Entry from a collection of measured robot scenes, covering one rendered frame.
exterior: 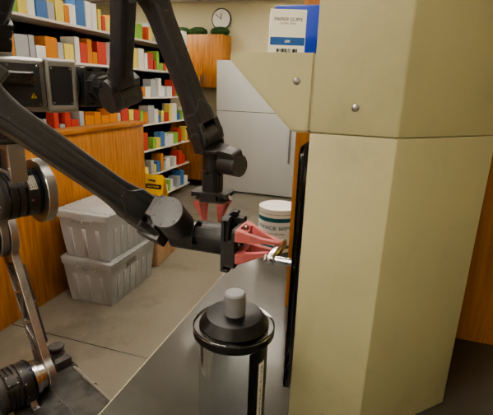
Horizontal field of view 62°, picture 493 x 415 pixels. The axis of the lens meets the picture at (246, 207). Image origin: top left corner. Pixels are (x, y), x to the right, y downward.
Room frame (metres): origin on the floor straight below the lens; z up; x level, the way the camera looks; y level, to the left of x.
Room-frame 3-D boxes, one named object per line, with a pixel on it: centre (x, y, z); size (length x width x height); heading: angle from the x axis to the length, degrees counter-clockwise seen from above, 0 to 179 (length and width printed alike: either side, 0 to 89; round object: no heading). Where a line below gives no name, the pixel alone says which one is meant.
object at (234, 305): (0.48, 0.01, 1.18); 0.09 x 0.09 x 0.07
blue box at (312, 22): (0.80, -0.10, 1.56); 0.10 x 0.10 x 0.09; 73
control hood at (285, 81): (0.72, -0.07, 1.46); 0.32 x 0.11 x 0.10; 163
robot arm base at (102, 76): (1.31, 0.45, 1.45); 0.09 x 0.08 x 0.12; 140
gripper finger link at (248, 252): (0.68, -0.02, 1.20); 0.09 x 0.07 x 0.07; 73
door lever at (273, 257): (0.64, -0.07, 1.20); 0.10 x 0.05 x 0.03; 162
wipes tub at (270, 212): (1.33, -0.11, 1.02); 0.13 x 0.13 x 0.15
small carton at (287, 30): (0.64, -0.05, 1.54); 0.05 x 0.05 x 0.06; 89
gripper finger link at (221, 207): (1.08, 0.08, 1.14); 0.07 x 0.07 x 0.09; 73
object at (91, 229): (2.79, 0.97, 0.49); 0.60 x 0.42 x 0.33; 163
